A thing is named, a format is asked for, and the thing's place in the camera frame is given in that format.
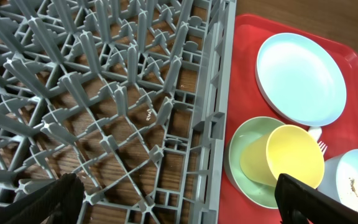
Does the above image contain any white plastic fork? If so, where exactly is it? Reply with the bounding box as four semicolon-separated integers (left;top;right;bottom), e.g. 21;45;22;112
318;141;328;154

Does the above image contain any red plastic serving tray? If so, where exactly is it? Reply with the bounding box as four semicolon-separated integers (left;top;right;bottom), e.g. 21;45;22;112
218;14;358;223

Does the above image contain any green plastic saucer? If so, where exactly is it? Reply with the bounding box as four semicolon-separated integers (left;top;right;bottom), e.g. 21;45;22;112
224;116;284;209

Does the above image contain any light blue round plate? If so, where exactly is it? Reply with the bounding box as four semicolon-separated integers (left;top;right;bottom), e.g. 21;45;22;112
255;32;347;126

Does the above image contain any grey plastic dishwasher rack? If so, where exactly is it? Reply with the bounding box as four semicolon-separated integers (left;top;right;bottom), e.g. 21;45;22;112
0;0;236;223

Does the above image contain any light blue plastic bowl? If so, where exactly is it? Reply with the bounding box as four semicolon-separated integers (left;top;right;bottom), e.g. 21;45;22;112
317;149;358;211

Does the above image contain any white plastic spoon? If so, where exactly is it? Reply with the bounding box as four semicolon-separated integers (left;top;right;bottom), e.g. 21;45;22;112
308;126;322;142

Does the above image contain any yellow plastic cup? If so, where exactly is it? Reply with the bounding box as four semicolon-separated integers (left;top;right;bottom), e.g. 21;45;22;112
240;124;324;189

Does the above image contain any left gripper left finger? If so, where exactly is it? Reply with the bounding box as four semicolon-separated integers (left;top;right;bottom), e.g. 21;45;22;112
0;173;85;224

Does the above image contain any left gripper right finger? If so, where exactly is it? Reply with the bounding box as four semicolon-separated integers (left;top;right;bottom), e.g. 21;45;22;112
275;174;358;224

